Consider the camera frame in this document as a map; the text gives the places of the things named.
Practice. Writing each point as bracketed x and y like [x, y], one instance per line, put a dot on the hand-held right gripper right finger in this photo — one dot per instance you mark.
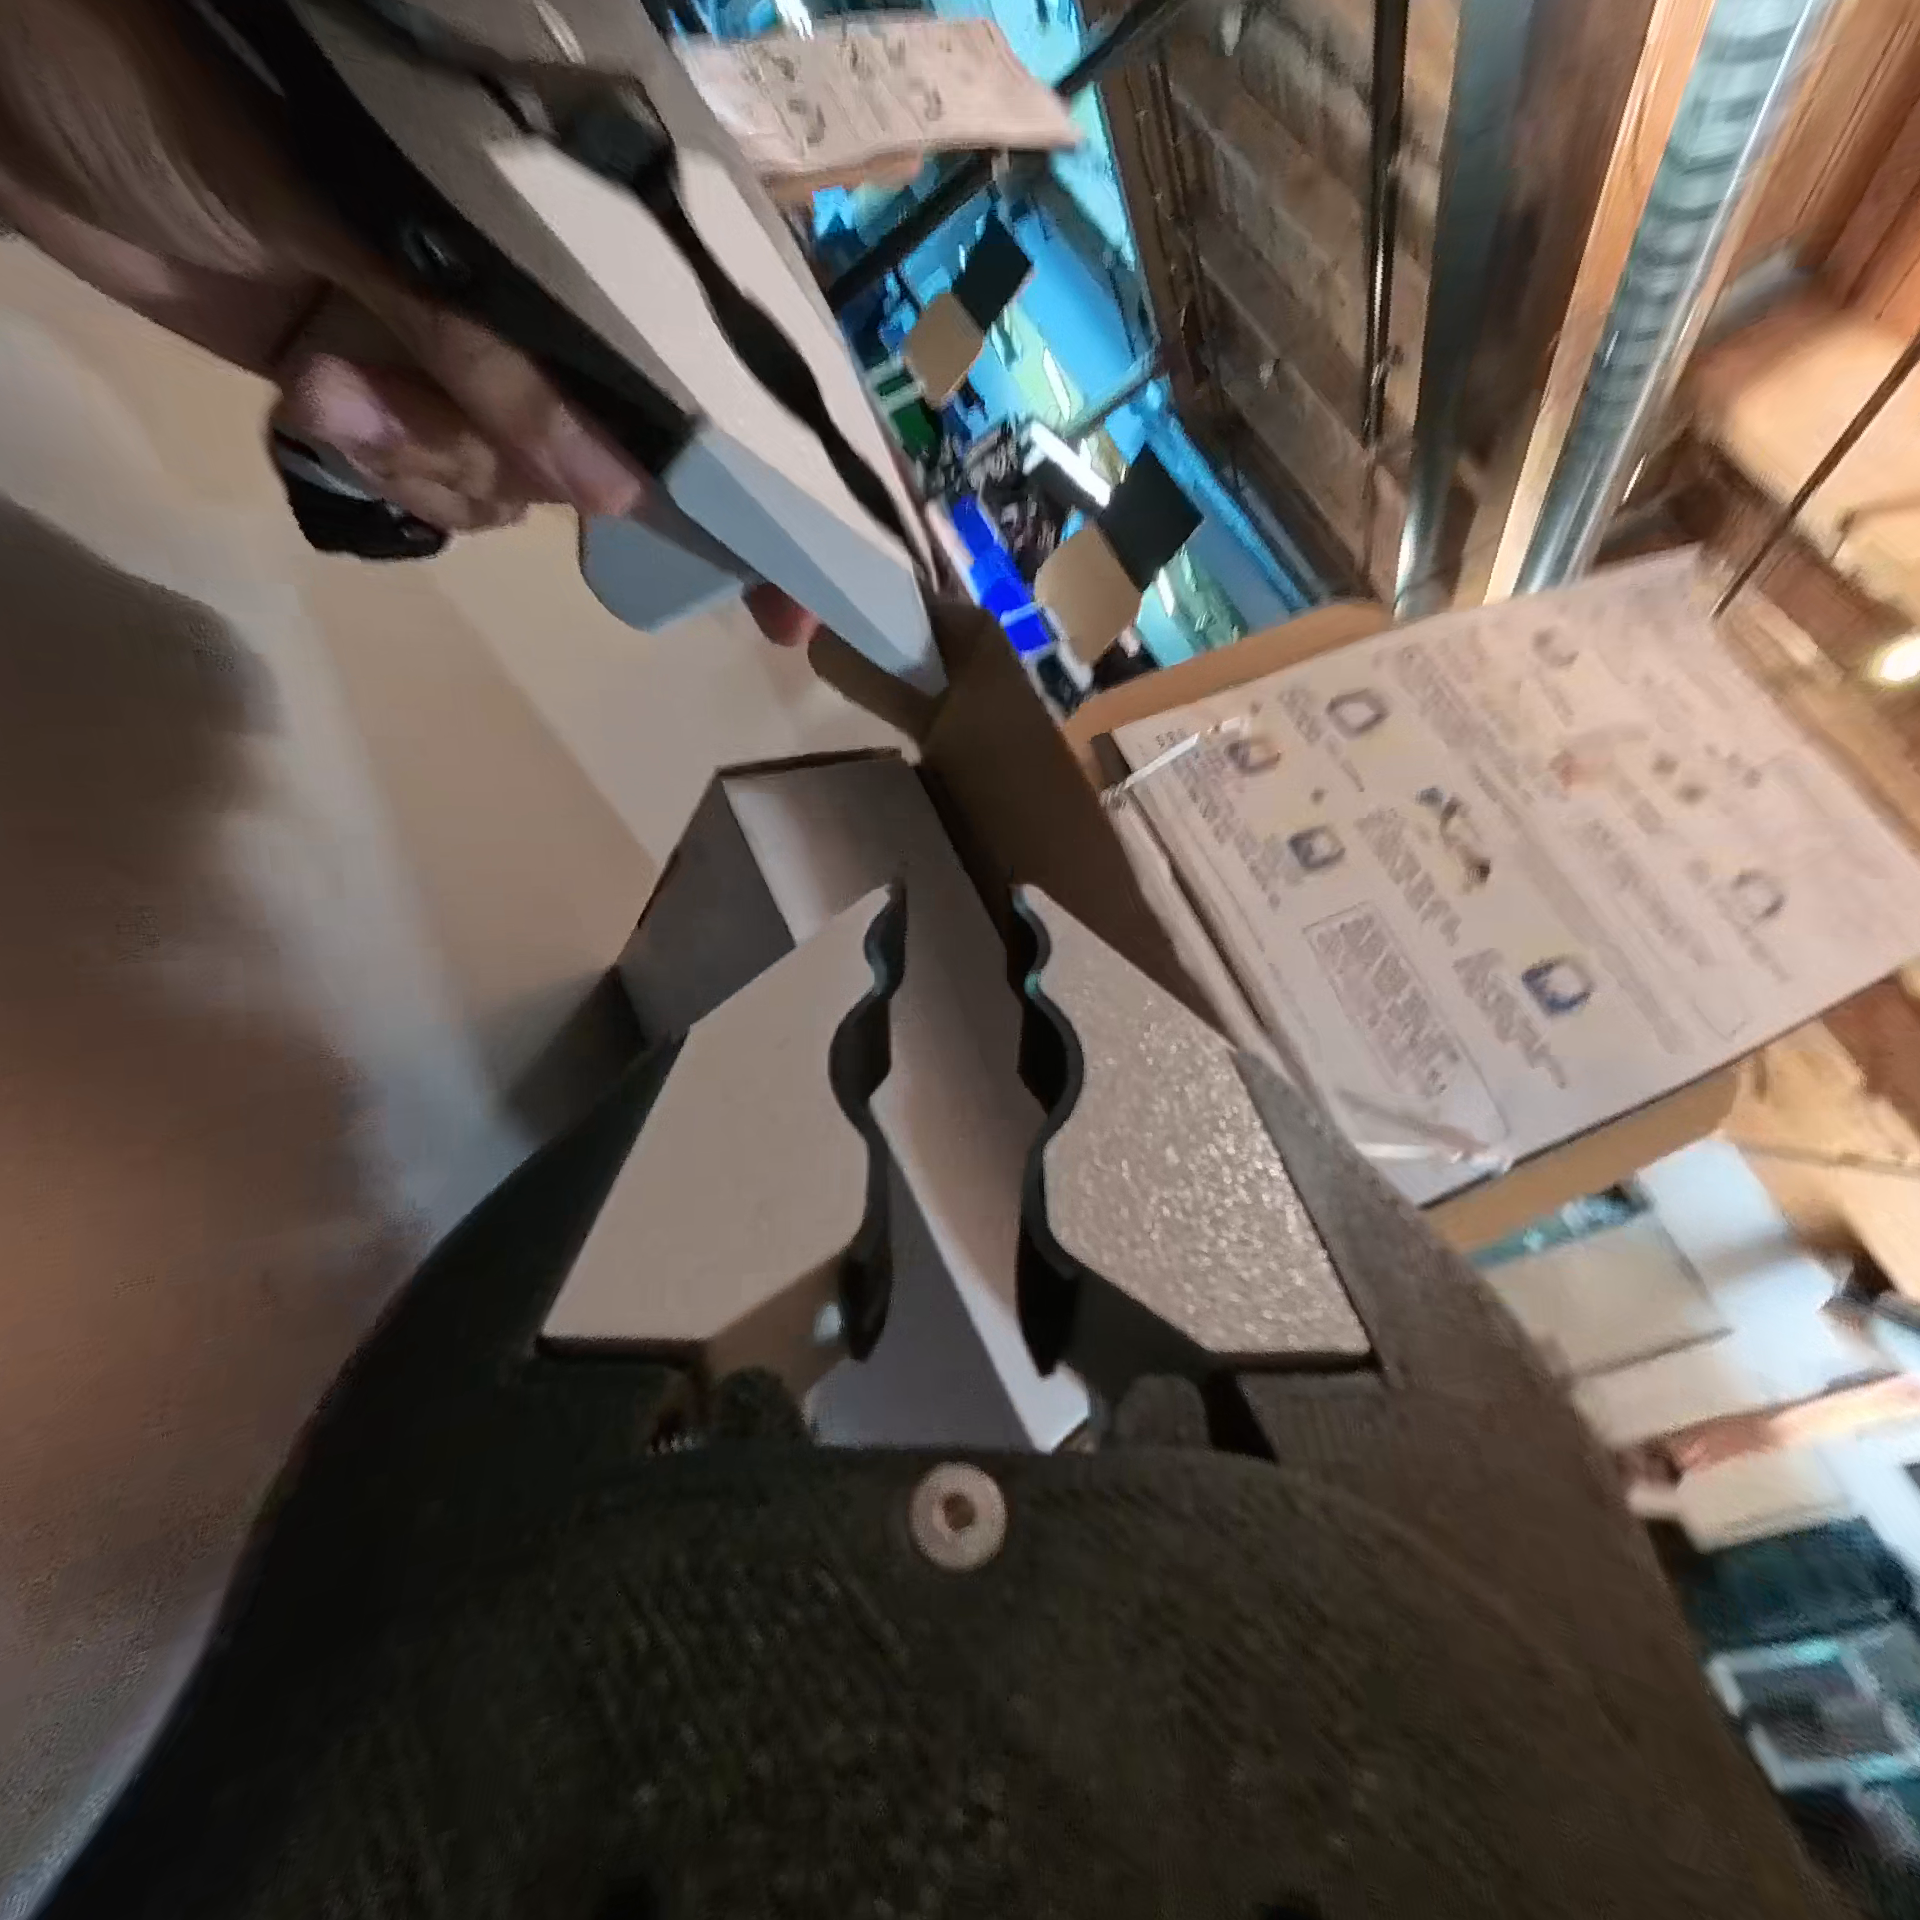
[1185, 1153]

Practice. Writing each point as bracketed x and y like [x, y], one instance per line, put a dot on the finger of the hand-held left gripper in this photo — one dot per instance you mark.
[662, 300]
[817, 343]

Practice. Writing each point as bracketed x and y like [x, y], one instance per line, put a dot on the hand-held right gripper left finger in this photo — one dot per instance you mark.
[704, 1171]

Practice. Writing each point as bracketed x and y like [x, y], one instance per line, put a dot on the white cardboard box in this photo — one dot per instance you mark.
[963, 1082]

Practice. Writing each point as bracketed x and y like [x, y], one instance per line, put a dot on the person's left forearm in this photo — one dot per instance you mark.
[122, 152]

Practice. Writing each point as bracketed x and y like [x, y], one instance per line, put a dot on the grey desk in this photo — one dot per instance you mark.
[495, 704]

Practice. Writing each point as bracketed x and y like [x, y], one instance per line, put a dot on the person's left hand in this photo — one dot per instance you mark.
[453, 451]

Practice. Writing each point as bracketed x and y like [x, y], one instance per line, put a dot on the hanging brown black panel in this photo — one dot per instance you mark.
[969, 315]
[1118, 554]

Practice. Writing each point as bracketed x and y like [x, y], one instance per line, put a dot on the wooden board with instruction sheet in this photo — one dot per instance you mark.
[1502, 871]

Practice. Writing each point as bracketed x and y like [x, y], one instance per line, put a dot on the silver ventilation duct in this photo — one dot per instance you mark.
[1622, 300]

